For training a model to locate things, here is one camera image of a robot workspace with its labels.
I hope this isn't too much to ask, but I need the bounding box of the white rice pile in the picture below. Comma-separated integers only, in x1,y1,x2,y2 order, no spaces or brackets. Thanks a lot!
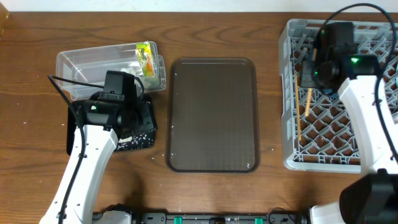
116,131,155,151

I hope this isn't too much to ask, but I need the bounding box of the white tissue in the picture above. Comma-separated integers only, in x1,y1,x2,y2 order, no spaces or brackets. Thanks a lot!
120,67,142,77

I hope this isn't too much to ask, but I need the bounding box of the yellow snack wrapper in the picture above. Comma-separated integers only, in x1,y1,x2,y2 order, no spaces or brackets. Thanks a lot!
136,42,155,77

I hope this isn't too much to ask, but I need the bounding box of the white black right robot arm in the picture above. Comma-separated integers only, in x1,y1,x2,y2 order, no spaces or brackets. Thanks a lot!
299,55,397,223

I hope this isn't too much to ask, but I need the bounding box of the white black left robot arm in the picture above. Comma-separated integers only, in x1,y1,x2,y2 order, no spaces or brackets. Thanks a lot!
40,100,157,223

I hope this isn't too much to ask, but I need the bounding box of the grey dishwasher rack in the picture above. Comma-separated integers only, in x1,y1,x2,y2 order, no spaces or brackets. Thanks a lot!
278,19,397,174

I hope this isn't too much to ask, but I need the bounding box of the clear plastic waste bin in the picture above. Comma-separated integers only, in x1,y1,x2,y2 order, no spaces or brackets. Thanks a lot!
55,41,167,101

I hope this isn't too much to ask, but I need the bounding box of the black rectangular tray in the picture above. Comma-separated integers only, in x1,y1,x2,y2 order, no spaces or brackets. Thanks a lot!
66,109,155,156

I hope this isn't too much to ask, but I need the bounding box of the brown serving tray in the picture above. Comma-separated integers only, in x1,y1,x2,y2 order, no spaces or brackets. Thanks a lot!
166,57,261,174

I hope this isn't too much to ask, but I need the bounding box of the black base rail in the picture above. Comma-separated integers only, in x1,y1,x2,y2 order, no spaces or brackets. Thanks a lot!
93,203,312,224

